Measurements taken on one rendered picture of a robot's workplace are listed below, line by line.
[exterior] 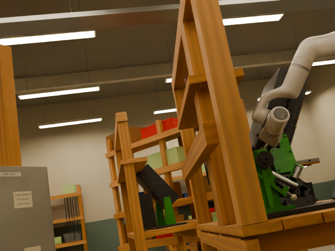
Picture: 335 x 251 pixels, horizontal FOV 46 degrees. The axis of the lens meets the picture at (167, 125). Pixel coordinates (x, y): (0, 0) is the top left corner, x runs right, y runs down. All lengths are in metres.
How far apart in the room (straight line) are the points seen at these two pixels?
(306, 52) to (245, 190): 0.77
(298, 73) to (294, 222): 0.72
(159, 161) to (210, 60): 4.08
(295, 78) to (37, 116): 10.06
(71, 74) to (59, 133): 2.32
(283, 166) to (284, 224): 0.71
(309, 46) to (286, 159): 0.58
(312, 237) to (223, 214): 0.41
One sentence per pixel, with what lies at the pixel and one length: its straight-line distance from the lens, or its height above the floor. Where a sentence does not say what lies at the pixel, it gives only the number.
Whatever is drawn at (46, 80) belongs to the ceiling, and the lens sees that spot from 9.56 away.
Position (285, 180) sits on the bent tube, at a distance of 2.03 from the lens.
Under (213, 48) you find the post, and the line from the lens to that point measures 1.51.
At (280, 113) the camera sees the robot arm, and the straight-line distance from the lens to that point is 1.82.
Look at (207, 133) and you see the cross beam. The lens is 1.50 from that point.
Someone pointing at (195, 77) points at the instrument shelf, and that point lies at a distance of 1.78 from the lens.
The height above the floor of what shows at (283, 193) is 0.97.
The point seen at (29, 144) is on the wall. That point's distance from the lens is 11.36.
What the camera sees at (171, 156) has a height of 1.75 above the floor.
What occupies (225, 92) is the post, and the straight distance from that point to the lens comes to 1.46.
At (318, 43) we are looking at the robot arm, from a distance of 1.92.
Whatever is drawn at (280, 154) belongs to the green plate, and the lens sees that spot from 2.12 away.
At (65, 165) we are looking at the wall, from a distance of 11.12.
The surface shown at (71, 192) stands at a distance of 10.46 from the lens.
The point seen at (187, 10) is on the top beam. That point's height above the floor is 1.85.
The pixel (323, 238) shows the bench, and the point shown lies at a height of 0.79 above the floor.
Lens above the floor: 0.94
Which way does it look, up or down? 13 degrees up
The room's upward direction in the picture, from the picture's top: 10 degrees counter-clockwise
